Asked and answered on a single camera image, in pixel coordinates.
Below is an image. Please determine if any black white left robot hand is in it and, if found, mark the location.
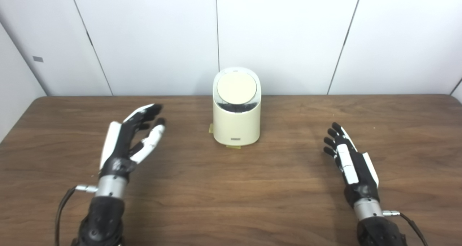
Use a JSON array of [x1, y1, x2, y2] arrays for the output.
[[99, 103, 166, 183]]

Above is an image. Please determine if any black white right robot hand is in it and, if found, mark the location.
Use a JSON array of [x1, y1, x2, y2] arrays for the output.
[[323, 122, 380, 207]]

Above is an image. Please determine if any cream-colored desktop trash bin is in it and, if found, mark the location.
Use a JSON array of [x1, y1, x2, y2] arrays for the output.
[[212, 67, 261, 146]]

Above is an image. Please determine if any round cream bin lid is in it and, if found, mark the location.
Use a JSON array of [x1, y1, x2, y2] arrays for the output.
[[217, 72, 257, 104]]

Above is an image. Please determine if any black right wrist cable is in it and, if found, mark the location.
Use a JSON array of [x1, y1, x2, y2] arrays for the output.
[[383, 210, 428, 246]]

